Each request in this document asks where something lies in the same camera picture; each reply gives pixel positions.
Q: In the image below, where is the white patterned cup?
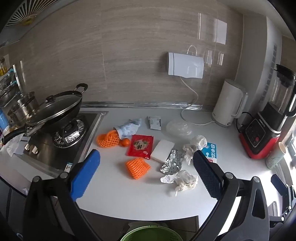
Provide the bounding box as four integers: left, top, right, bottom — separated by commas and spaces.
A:
265, 141, 287, 169

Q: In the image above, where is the red and black blender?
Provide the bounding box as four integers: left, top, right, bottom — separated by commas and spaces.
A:
238, 64, 296, 160

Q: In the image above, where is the metal wall rack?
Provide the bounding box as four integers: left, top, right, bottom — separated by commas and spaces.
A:
0, 64, 23, 107

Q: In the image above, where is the small grey sachet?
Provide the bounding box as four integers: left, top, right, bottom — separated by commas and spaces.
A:
146, 115, 162, 130

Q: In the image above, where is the red snack packet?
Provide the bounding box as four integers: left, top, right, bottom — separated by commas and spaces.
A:
126, 134, 154, 160

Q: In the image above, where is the stainless steel pot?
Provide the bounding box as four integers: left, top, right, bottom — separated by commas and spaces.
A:
7, 91, 41, 126

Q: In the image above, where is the black wok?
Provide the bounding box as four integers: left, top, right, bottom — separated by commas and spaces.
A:
1, 83, 88, 145

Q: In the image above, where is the white electric kettle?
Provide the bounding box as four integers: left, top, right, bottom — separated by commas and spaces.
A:
212, 79, 248, 128

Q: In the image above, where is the green trash bin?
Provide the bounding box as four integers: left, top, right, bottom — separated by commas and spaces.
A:
120, 221, 185, 241

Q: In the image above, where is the blue thermos bottle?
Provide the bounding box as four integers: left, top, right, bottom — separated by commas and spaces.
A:
0, 109, 8, 130

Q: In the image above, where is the blue and white milk carton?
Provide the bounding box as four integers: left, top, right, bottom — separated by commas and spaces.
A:
201, 142, 218, 164

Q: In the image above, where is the white wall socket box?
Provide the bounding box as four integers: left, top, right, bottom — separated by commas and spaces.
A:
168, 52, 204, 79

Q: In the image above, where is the clear plastic bag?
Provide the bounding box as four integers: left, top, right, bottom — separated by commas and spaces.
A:
165, 119, 193, 138

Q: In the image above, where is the grey range hood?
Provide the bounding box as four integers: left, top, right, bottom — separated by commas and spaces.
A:
0, 0, 79, 47

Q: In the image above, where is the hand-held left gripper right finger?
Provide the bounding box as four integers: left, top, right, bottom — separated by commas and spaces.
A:
192, 150, 271, 241

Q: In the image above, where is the round orange foam net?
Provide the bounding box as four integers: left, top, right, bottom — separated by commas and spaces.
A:
97, 130, 121, 148

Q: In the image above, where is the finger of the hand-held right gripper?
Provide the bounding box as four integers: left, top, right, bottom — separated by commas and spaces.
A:
270, 174, 289, 197

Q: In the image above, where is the blue and white wrapper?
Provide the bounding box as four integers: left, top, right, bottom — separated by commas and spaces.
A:
113, 118, 142, 137

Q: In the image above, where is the black blender cable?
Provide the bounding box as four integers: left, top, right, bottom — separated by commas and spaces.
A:
236, 112, 255, 133

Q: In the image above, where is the silver blister pack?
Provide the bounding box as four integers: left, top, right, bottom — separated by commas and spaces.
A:
160, 149, 183, 174

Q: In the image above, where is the white paper sheet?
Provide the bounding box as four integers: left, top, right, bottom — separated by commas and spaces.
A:
1, 136, 30, 156

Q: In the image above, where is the white foam block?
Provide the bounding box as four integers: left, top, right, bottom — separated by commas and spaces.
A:
151, 139, 175, 163

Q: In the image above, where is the white tissue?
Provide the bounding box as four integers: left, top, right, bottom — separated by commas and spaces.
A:
183, 135, 207, 165
161, 170, 199, 197

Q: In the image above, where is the foil burner liner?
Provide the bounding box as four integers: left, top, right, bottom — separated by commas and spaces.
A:
53, 119, 87, 147

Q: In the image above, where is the glass wok lid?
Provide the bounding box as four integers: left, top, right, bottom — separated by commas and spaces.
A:
25, 93, 82, 126

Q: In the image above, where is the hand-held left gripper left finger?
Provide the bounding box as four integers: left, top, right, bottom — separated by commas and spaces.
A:
23, 149, 102, 241

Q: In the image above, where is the white power cable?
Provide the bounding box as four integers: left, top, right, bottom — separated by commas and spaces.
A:
179, 76, 215, 127

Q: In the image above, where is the gas stove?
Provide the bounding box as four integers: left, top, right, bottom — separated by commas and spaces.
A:
14, 111, 109, 176

